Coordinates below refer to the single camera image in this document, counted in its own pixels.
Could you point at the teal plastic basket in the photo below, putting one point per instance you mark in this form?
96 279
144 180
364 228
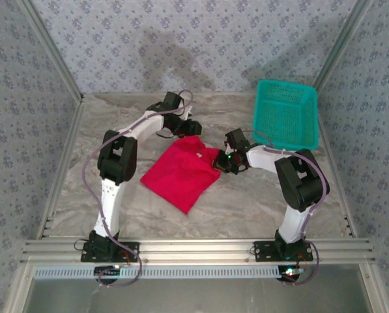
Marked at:
285 111

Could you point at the left controller board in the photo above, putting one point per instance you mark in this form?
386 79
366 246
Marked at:
107 270

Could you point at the aluminium frame post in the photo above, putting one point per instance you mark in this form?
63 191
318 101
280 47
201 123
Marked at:
52 47
341 42

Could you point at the grey metal panel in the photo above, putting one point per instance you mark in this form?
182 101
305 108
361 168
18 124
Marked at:
197 296

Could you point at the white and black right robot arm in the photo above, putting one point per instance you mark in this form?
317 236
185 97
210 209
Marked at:
293 225

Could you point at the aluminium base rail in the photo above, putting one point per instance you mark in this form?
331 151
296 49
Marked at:
197 251

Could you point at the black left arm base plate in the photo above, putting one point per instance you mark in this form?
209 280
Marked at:
132 246

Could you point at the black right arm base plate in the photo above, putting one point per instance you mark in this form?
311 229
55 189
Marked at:
262 249

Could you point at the right controller board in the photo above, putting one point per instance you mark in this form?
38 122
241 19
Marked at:
287 275

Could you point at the aluminium side rail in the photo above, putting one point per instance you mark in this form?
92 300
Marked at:
78 109
339 189

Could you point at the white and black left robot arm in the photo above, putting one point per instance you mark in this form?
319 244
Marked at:
111 202

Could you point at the controller board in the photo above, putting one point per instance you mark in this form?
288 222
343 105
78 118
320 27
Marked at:
107 270
287 275

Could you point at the red t-shirt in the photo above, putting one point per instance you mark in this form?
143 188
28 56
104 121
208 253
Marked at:
178 176

